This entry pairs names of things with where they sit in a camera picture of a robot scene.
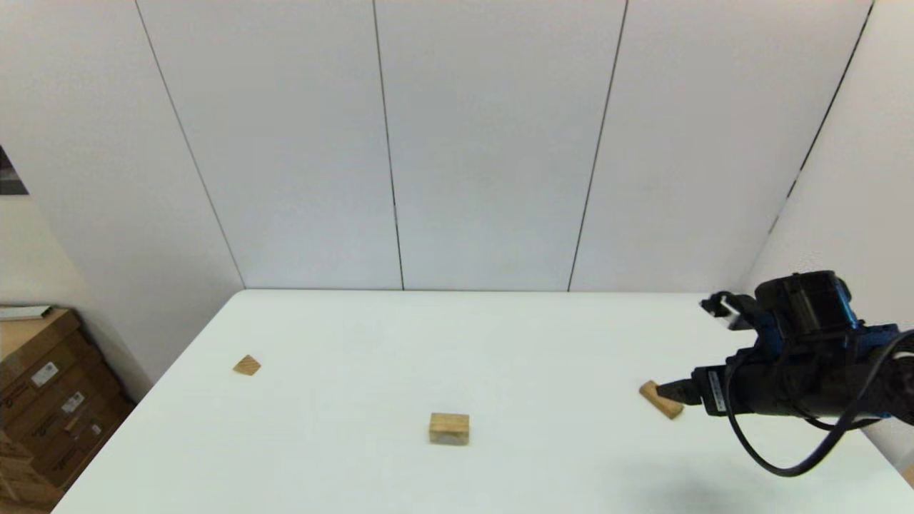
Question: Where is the arched wooden building block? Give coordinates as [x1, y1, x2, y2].
[429, 413, 471, 446]

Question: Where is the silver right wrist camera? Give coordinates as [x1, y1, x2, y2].
[700, 291, 758, 331]

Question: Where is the rectangular wooden building block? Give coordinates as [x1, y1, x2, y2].
[639, 380, 685, 420]

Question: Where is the dark wall panel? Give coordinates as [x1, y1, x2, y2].
[0, 146, 29, 195]

